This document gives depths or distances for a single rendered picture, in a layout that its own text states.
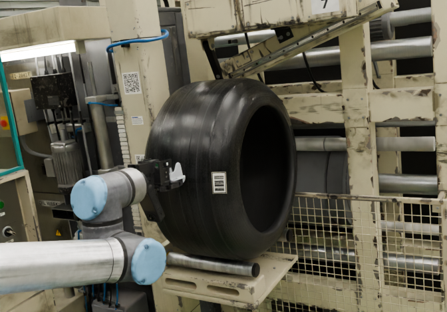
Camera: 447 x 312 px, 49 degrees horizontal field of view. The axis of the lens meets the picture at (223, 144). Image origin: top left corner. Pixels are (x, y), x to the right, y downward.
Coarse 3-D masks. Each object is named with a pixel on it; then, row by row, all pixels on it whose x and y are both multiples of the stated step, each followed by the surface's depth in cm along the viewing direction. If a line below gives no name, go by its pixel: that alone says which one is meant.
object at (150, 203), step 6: (150, 186) 122; (150, 192) 122; (144, 198) 123; (150, 198) 122; (156, 198) 124; (144, 204) 125; (150, 204) 123; (156, 204) 124; (144, 210) 126; (150, 210) 125; (156, 210) 124; (162, 210) 126; (150, 216) 126; (156, 216) 125; (162, 216) 127
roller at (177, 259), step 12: (168, 252) 168; (168, 264) 169; (180, 264) 164; (192, 264) 162; (204, 264) 159; (216, 264) 157; (228, 264) 155; (240, 264) 153; (252, 264) 151; (252, 276) 151
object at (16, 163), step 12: (0, 60) 158; (0, 72) 158; (0, 84) 159; (0, 96) 159; (0, 108) 159; (0, 120) 159; (12, 120) 162; (0, 132) 159; (12, 132) 162; (0, 144) 159; (12, 144) 162; (0, 156) 158; (12, 156) 162; (0, 168) 158; (12, 168) 162
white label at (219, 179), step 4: (212, 172) 134; (216, 172) 134; (220, 172) 134; (224, 172) 134; (212, 176) 134; (216, 176) 134; (220, 176) 134; (224, 176) 134; (212, 180) 134; (216, 180) 134; (220, 180) 134; (224, 180) 134; (212, 184) 134; (216, 184) 134; (220, 184) 134; (224, 184) 134; (212, 188) 134; (216, 188) 134; (220, 188) 134; (224, 188) 134; (216, 192) 134; (220, 192) 134; (224, 192) 134
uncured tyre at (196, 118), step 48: (192, 96) 149; (240, 96) 145; (192, 144) 138; (240, 144) 140; (288, 144) 175; (192, 192) 137; (240, 192) 140; (288, 192) 174; (192, 240) 147; (240, 240) 143
